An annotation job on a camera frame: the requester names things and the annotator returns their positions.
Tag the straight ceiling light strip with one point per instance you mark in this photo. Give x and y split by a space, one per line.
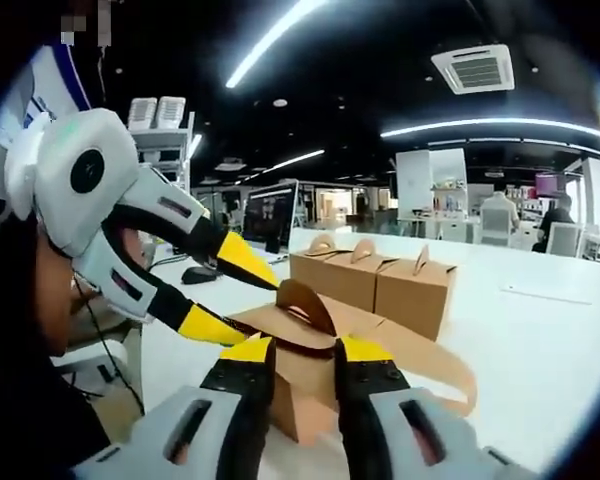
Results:
500 124

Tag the display shelf with goods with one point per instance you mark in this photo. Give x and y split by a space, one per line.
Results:
449 200

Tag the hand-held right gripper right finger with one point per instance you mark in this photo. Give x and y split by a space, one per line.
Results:
405 435

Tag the purple sign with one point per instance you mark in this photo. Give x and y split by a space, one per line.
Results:
550 182

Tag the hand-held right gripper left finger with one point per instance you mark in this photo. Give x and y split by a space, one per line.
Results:
205 430

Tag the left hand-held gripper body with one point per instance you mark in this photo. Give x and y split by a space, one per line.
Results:
65 165

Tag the square ceiling air vent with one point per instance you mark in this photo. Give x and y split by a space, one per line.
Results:
472 69

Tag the round ceiling fixture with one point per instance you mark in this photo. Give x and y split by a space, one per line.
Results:
280 102

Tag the person operator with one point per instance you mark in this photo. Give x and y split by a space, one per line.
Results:
20 400

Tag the brown paper box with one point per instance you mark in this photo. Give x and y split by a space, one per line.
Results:
352 280
410 305
307 272
305 395

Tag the short ceiling light strip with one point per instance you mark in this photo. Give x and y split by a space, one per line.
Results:
290 161

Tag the long curved ceiling light strip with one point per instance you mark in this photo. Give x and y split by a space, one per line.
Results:
275 42

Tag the white metal shelf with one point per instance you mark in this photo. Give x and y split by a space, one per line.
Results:
165 150

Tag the white storage bin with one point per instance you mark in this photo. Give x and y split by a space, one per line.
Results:
171 112
142 112

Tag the silver laptop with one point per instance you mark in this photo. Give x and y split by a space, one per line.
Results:
270 215

